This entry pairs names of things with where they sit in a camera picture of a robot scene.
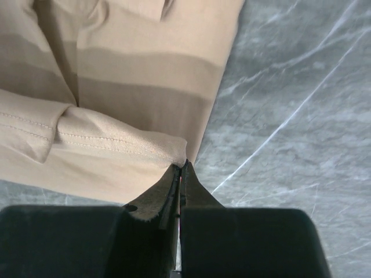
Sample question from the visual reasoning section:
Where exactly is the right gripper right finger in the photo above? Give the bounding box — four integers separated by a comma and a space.
180, 162, 331, 277

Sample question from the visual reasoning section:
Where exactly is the beige polo shirt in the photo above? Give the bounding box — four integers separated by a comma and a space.
1, 1, 243, 203

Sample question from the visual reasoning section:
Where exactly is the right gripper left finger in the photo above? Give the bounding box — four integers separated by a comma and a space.
101, 165, 180, 277

